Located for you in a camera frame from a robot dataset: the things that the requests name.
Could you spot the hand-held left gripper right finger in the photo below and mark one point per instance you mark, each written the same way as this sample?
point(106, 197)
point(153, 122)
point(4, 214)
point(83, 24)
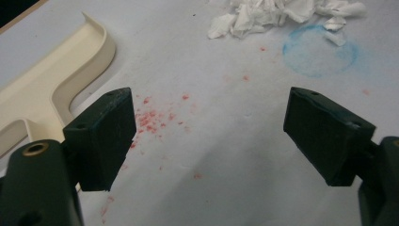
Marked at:
point(326, 141)

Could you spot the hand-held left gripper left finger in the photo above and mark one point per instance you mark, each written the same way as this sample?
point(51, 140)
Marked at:
point(100, 141)

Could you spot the cream plastic dustpan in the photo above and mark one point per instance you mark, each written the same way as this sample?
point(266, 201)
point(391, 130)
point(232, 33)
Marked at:
point(34, 88)

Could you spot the pile of white paper scraps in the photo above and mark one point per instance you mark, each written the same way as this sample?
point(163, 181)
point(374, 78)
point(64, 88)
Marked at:
point(266, 14)

